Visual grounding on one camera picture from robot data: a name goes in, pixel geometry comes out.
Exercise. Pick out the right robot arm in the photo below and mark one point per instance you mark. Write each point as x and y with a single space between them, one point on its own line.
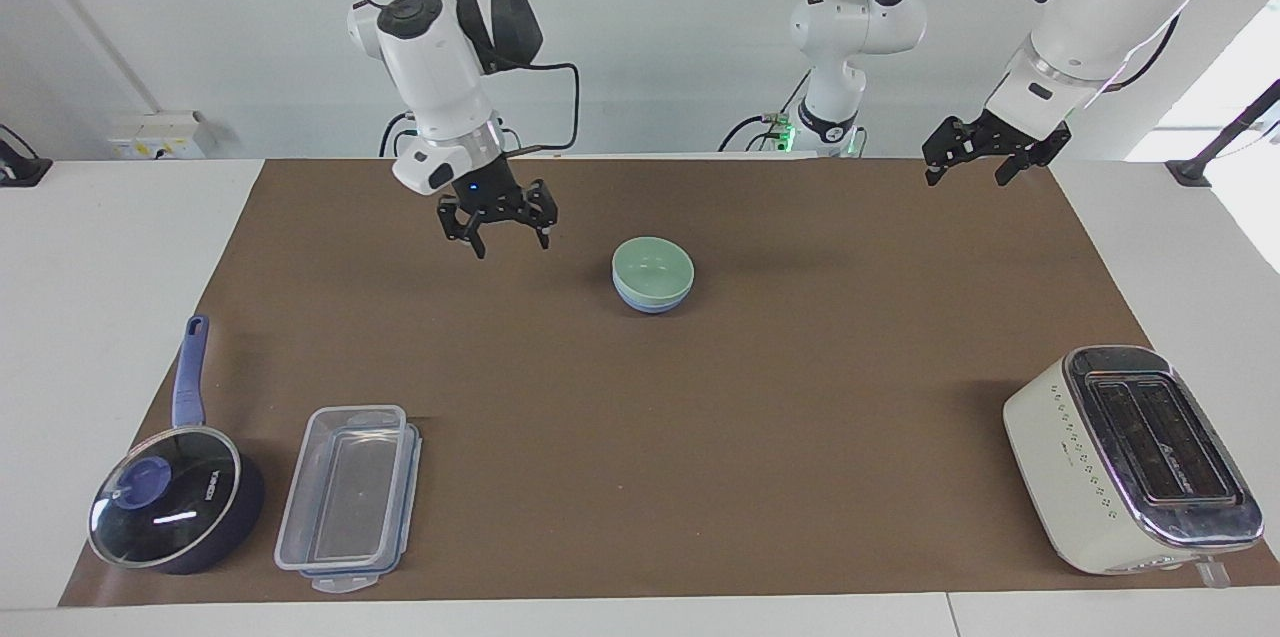
435 67

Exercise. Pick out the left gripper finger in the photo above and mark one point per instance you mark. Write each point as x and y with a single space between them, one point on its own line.
947 145
1030 161

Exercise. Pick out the green bowl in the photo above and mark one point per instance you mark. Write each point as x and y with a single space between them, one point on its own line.
652 267

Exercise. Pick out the glass pot lid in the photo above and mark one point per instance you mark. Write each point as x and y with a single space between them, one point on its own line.
165 497

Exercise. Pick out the dark blue saucepan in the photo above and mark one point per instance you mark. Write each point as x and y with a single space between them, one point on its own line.
188 387

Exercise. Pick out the clear container lid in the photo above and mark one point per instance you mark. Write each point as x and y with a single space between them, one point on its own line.
412 477

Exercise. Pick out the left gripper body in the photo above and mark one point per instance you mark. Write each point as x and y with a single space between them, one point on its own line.
1020 135

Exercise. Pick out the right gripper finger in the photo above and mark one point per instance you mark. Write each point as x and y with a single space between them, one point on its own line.
541 205
462 219

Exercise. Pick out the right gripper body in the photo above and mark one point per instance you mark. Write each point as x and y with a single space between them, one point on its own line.
487 194

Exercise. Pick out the clear plastic container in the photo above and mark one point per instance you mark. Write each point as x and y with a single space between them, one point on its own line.
345 482

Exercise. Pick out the black stand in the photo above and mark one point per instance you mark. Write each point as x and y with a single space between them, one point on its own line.
20 167
1215 142

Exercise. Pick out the cream toaster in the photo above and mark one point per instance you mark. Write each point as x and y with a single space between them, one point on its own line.
1090 462

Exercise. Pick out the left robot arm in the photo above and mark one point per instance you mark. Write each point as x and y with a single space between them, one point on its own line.
1095 12

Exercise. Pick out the white wall socket box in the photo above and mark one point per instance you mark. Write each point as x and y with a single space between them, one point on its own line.
160 137

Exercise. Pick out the blue bowl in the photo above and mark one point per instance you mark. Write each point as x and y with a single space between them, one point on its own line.
650 307

